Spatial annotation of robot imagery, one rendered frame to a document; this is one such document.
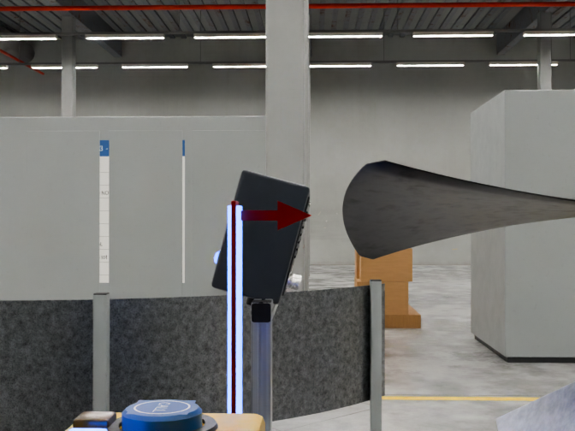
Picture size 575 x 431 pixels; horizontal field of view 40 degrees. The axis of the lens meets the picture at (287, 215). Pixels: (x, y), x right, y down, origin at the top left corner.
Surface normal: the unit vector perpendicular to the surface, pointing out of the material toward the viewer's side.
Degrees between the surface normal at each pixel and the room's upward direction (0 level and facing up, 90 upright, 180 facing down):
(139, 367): 90
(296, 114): 90
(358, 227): 158
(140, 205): 90
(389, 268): 90
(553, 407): 55
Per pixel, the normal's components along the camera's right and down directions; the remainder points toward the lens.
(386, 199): -0.06, 0.96
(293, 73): -0.04, 0.00
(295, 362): 0.57, 0.00
